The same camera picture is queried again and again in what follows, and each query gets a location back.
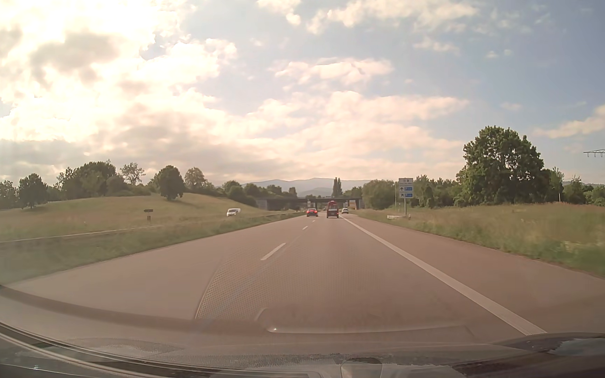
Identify car's own bonnet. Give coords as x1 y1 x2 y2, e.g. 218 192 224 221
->
0 314 605 378

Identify grass verge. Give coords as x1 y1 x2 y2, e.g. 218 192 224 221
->
354 202 605 285

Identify large broad tree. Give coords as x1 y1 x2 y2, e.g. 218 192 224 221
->
455 125 551 207

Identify row of trees on hill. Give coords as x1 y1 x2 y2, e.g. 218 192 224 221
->
0 161 299 212

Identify grey asphalt road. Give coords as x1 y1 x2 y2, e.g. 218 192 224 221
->
7 212 605 338

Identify road markings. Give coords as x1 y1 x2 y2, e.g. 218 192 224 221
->
260 215 547 336

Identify blue and white road sign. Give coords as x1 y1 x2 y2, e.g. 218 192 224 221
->
397 177 415 216

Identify row of trees and bushes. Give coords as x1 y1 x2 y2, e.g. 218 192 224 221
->
331 168 605 211

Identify concrete road bridge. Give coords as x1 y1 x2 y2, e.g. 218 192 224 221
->
253 197 364 211

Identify grassy hill field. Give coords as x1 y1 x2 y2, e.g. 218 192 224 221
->
0 192 282 245

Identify grass median strip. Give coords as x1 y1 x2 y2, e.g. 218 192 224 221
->
0 212 306 288

